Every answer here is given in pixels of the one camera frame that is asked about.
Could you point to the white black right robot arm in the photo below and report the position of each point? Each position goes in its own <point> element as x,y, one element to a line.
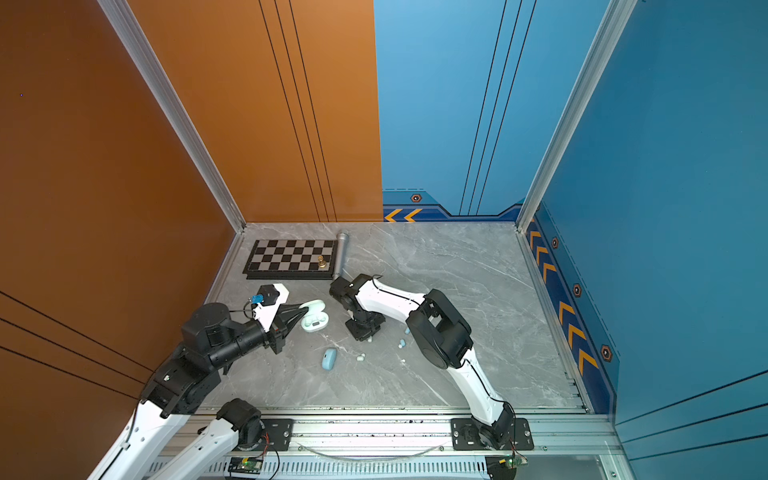
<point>442,335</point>

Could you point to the black white chessboard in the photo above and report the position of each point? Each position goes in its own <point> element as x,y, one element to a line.
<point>290,259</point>

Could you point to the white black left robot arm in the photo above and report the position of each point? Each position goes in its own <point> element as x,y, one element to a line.
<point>211,343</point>

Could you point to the silver microphone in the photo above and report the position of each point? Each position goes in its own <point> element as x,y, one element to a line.
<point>339,259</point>

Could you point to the aluminium corner post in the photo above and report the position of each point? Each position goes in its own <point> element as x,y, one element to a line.
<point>610,30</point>
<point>130,33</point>

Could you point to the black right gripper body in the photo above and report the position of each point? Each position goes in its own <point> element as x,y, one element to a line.
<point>364,325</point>

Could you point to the mint green charging case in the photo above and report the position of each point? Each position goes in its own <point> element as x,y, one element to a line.
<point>316,318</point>

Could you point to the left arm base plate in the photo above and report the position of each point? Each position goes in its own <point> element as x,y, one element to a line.
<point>275,434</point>

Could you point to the green circuit board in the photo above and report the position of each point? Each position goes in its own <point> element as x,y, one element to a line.
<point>513,461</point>
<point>245,466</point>

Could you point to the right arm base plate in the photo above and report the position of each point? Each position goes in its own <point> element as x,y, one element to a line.
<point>469,434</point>

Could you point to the light blue charging case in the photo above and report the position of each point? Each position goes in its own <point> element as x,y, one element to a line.
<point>329,359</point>

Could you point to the aluminium corner post right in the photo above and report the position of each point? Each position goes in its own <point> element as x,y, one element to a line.
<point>610,30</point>

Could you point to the aluminium corner post left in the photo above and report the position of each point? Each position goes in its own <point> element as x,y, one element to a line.
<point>130,33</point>

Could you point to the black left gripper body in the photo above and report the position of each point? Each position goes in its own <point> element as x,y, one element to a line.
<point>277,334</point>

